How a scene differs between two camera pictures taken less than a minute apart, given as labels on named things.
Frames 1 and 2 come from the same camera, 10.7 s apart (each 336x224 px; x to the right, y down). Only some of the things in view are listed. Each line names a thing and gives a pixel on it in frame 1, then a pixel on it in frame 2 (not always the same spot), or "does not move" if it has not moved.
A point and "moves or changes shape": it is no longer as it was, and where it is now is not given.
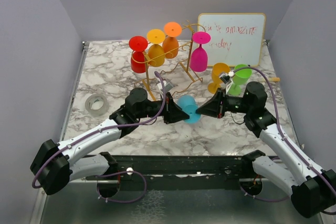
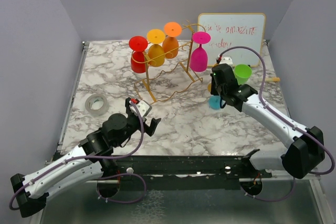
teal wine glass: [188, 104] moves or changes shape
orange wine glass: [171, 30] does not move
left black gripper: [172, 113] -> [150, 130]
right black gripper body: [235, 104] -> [214, 86]
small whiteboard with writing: [235, 38] does not move
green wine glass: [240, 77] does not move
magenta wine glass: [198, 57] does not move
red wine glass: [138, 43] does not move
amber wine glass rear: [156, 52] does not move
